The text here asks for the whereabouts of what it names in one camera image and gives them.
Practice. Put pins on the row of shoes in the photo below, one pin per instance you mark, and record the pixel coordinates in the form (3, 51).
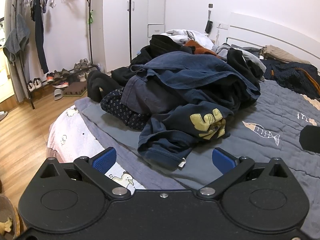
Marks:
(58, 75)

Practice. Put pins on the white wardrobe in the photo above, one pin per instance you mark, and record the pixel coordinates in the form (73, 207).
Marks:
(117, 30)

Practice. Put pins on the light grey garment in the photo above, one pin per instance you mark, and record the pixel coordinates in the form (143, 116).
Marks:
(255, 58)

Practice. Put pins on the small hanging laundry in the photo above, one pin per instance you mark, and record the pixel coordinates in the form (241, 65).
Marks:
(44, 6)

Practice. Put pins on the beige pants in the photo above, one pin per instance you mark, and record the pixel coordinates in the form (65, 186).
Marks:
(280, 52)

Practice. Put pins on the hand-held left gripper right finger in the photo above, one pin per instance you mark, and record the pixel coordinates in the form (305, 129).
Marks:
(222, 161)

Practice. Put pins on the white-grey garment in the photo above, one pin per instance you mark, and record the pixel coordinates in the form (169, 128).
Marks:
(180, 35)

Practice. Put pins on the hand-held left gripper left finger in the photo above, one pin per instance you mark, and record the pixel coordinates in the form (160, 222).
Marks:
(103, 161)

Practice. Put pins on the grey quilted fish-print blanket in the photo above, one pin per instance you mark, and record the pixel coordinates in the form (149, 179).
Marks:
(275, 160)

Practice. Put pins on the white wall outlet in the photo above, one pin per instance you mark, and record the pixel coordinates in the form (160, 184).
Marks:
(224, 26)

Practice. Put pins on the black clothes rack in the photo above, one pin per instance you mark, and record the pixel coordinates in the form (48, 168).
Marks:
(89, 37)

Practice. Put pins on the navy dotted garment brown trim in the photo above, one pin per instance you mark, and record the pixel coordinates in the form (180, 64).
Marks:
(287, 77)

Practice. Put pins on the brown floor cushion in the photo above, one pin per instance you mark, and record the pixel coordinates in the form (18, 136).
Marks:
(75, 90)

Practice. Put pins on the white slipper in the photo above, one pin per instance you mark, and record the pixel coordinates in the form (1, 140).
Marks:
(58, 94)

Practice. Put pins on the dark hanging pants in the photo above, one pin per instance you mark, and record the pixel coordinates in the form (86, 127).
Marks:
(40, 42)

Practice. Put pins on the navy t-shirt with yellow print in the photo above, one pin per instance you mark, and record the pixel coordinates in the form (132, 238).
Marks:
(170, 130)

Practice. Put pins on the black folded garment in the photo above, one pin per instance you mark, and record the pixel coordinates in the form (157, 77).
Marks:
(311, 140)

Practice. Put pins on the orange-brown garment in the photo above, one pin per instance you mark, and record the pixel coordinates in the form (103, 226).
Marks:
(200, 50)

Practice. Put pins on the yellow plush toy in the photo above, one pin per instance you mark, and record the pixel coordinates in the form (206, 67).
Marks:
(6, 226)

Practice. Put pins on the grey hanging garment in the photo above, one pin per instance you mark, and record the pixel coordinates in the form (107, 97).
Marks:
(16, 40)

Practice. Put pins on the green hanging ornament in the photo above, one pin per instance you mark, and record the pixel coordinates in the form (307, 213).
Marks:
(91, 17)

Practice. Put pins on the navy diamond-print garment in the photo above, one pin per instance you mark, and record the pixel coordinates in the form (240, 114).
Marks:
(117, 110)

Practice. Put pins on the white printed bed sheet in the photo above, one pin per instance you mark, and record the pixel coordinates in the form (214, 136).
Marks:
(72, 140)

